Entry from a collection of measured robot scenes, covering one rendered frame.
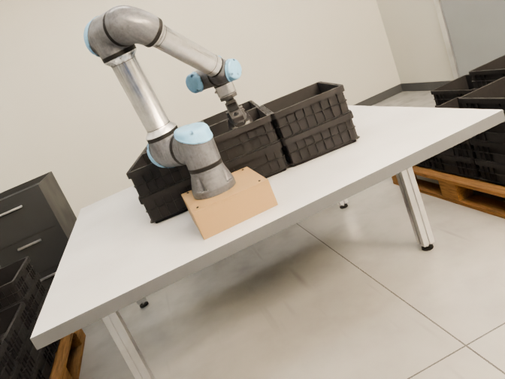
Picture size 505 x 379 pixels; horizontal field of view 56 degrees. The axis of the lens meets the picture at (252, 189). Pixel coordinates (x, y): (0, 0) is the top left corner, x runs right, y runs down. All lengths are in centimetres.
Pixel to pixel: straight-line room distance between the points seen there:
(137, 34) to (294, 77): 425
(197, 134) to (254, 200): 28
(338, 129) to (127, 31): 87
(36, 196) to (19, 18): 251
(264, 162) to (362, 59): 427
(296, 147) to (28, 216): 207
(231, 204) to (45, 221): 208
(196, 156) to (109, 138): 383
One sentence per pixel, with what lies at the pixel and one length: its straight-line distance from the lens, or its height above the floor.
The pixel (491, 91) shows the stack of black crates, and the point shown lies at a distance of 265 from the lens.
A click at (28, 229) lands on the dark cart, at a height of 66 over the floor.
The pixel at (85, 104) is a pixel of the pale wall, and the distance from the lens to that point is 532.
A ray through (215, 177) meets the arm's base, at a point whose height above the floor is 85.
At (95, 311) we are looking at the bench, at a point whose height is 69.
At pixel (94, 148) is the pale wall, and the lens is 534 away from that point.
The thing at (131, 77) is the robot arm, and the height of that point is 124.
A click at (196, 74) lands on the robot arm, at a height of 117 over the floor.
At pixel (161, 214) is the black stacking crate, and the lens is 189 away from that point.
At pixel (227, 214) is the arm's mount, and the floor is 74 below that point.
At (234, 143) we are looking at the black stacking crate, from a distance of 182.
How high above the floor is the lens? 119
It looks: 16 degrees down
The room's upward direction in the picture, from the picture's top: 22 degrees counter-clockwise
